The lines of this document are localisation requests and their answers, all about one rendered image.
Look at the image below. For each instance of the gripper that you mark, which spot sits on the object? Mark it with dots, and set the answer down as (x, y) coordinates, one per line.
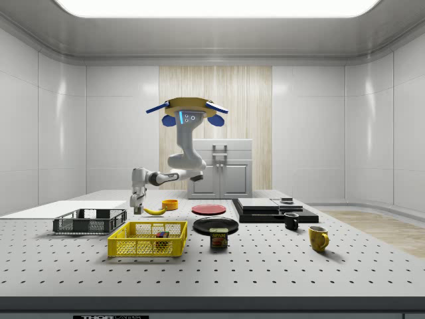
(136, 200)

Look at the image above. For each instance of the banana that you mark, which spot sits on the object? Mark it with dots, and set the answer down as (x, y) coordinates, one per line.
(154, 211)

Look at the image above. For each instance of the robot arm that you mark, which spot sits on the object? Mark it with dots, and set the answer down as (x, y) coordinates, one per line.
(186, 139)

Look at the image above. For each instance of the yellow bowl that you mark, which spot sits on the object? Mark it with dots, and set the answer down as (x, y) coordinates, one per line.
(170, 206)

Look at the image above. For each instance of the puzzle cube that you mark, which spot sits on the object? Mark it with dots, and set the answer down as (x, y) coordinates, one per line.
(162, 234)

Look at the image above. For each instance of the yellow basket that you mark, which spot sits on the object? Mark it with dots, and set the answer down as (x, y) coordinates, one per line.
(146, 247)

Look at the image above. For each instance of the dark grey basket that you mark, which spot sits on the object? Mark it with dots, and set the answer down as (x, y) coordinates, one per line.
(86, 225)

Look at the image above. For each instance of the black plate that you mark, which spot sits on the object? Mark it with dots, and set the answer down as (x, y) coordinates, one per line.
(204, 224)

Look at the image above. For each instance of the red plate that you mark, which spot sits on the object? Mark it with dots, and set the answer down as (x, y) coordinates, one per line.
(208, 209)

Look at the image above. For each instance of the flat-sided can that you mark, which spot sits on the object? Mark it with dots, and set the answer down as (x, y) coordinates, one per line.
(218, 238)

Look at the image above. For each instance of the white cabinet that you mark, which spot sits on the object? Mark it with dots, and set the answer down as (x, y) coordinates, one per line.
(232, 172)

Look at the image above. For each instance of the black mug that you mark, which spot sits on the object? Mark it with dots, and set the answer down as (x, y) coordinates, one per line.
(291, 222)

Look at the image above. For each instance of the yellow mug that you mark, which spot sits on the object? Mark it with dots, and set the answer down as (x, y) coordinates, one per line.
(317, 239)

